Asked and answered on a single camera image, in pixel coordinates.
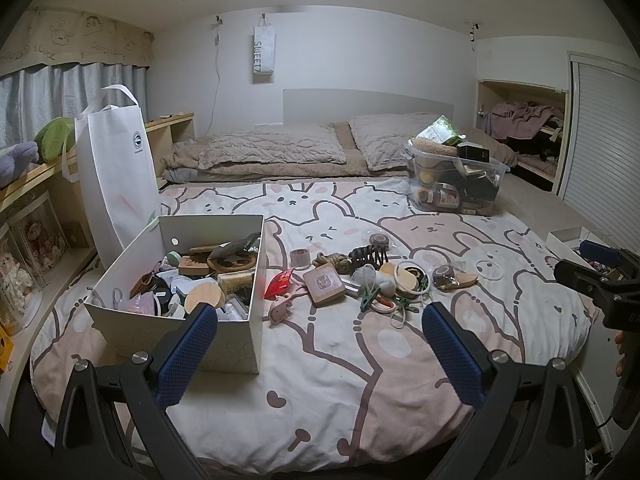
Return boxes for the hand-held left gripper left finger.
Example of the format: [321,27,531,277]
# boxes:
[52,303,219,480]

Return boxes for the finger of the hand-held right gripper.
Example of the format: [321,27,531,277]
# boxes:
[553,258,640,328]
[579,240,626,266]

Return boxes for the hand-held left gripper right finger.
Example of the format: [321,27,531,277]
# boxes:
[421,302,587,480]

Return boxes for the white cardboard box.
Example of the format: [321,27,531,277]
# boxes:
[82,214,266,376]

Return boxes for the person's right hand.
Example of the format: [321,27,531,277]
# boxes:
[614,331,632,380]

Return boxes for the white tray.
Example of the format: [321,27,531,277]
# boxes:
[545,226,611,271]

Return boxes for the round wooden lid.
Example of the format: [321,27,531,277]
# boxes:
[184,282,226,319]

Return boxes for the white rubber loops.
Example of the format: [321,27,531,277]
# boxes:
[389,307,417,331]

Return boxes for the small stamped wooden box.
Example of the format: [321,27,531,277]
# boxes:
[177,255,213,277]

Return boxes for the frog print round coaster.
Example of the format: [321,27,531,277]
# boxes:
[207,251,258,274]

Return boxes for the pink plastic holder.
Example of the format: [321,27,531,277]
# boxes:
[267,290,308,327]

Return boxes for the white slatted door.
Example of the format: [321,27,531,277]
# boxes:
[556,51,640,261]

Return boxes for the silver grey pouch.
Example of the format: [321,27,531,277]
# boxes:
[207,239,255,261]

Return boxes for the red packet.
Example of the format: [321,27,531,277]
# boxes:
[264,267,297,301]

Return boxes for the printed blanket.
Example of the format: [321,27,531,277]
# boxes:
[30,180,601,463]

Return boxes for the white mesh net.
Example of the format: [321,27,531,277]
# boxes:
[350,264,383,291]

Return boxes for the black hair claw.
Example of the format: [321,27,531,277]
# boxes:
[348,245,390,273]

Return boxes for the square wooden box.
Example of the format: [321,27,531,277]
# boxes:
[301,265,347,308]

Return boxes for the clear plastic storage bin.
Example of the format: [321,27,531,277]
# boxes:
[404,137,510,217]

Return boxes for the white tote bag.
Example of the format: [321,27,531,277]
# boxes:
[61,84,163,267]

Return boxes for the clear display case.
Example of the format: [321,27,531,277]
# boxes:
[7,207,70,283]

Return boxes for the clear display dome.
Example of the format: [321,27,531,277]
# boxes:
[0,250,46,337]

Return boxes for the yellow box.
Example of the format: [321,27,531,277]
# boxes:
[0,327,14,372]

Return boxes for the green snack packet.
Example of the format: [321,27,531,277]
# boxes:
[416,116,467,147]

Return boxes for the beige quilted pillow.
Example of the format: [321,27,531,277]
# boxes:
[348,112,451,172]
[197,126,348,172]

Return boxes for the wooden bedside shelf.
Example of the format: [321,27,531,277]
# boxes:
[0,112,196,411]

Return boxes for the brown fuzzy blanket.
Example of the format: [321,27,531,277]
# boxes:
[161,121,512,183]

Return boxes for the green plush toy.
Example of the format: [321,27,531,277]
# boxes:
[34,116,76,163]

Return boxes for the white headboard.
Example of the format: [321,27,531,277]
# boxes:
[282,88,457,126]

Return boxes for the purple plush toy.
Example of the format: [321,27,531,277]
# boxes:
[0,141,41,188]

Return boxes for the grey curtain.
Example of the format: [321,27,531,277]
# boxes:
[0,62,148,148]

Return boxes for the beige printed curtain valance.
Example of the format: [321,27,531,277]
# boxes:
[0,7,155,77]

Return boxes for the white plastic ring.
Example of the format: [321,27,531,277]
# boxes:
[392,261,432,297]
[470,257,506,282]

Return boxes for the brown rope knot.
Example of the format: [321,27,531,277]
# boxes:
[312,252,353,276]

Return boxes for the wall niche with clothes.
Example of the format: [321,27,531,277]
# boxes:
[475,79,571,192]

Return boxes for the white wall cable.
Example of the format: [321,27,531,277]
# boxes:
[209,16,225,133]

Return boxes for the white hanging wall bag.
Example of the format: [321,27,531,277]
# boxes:
[251,12,277,85]

